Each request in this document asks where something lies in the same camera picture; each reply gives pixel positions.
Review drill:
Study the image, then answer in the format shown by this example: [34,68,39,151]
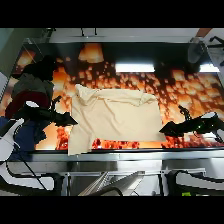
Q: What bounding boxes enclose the blue garment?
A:
[0,115,52,162]

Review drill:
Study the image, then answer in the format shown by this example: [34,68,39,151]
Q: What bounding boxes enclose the black garment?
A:
[22,54,58,82]

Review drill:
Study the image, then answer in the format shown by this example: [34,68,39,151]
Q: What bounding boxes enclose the black cable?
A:
[14,150,51,192]

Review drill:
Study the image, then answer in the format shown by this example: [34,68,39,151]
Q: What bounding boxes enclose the silver frame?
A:
[5,148,224,197]

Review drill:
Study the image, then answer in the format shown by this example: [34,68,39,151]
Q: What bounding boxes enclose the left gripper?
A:
[53,111,79,128]

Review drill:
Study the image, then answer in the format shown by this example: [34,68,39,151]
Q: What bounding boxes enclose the dark red garment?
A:
[4,91,52,120]

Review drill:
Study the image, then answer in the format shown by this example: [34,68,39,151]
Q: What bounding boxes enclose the grey garment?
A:
[11,73,55,102]

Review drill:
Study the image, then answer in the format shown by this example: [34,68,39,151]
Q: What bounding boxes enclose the cream T-shirt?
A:
[67,83,167,157]

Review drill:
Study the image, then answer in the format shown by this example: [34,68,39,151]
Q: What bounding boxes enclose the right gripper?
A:
[158,120,198,138]

